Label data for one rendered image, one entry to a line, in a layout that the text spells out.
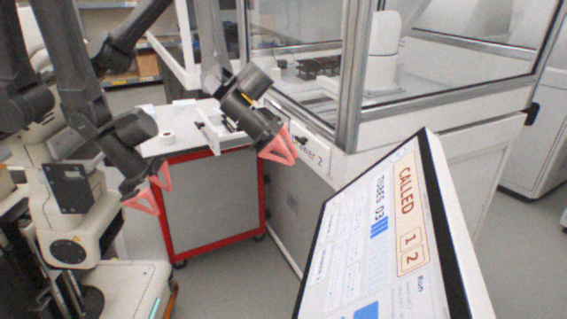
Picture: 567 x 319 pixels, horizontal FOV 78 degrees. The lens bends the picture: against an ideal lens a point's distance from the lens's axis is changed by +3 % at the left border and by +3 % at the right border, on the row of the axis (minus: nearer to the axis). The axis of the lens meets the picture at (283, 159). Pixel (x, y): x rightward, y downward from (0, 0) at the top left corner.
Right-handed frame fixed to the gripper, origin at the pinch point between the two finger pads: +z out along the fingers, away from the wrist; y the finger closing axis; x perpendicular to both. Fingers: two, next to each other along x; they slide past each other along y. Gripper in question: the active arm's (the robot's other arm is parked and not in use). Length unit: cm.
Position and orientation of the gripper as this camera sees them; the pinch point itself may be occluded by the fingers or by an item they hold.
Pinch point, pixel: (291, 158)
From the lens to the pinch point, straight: 77.0
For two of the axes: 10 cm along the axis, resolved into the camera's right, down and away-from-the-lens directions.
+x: -6.3, 5.8, 5.1
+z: 7.3, 6.7, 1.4
